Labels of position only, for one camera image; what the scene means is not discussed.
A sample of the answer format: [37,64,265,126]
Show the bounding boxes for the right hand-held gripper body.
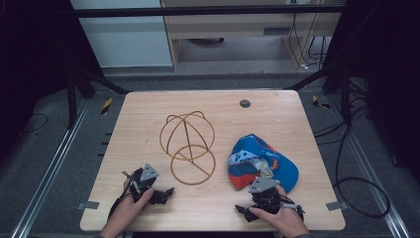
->
[247,177,305,215]

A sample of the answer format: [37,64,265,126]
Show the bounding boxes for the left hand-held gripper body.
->
[122,163,160,203]

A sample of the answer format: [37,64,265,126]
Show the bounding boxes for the blue and red baseball cap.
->
[227,133,300,194]

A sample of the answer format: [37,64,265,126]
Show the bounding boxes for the gold wire hat stand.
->
[158,110,217,186]

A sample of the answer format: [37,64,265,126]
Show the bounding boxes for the person's left hand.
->
[99,179,156,238]

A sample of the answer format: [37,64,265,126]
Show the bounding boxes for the person's right hand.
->
[249,184,311,238]

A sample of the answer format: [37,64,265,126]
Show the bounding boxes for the yellow black floor tape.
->
[311,94,332,110]
[100,97,114,116]

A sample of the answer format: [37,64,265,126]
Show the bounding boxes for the black metal stand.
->
[64,60,131,131]
[284,62,354,127]

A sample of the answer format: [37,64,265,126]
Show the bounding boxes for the white cabinet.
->
[69,0,174,69]

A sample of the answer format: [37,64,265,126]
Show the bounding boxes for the light wooden desk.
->
[159,0,347,72]

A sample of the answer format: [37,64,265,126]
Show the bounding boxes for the black horizontal bar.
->
[72,4,347,19]

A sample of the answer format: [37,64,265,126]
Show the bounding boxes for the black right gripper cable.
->
[279,194,305,220]

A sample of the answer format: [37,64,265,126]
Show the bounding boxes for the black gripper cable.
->
[279,194,305,220]
[107,189,134,220]

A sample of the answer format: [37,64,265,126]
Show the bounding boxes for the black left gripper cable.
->
[107,189,134,220]

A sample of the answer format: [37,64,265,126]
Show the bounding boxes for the grey table edge bracket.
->
[76,200,100,211]
[325,200,350,212]

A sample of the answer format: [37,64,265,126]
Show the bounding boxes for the looped black floor cable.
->
[332,124,392,220]

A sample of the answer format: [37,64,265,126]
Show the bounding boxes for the bundle of black floor cables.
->
[312,78,370,147]

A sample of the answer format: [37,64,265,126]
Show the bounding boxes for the aluminium floor rail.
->
[328,94,413,238]
[9,98,91,238]

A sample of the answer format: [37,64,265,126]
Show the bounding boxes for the thin black floor cable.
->
[19,112,50,135]

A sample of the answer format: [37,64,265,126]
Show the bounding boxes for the hanging black desk cables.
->
[287,12,329,71]

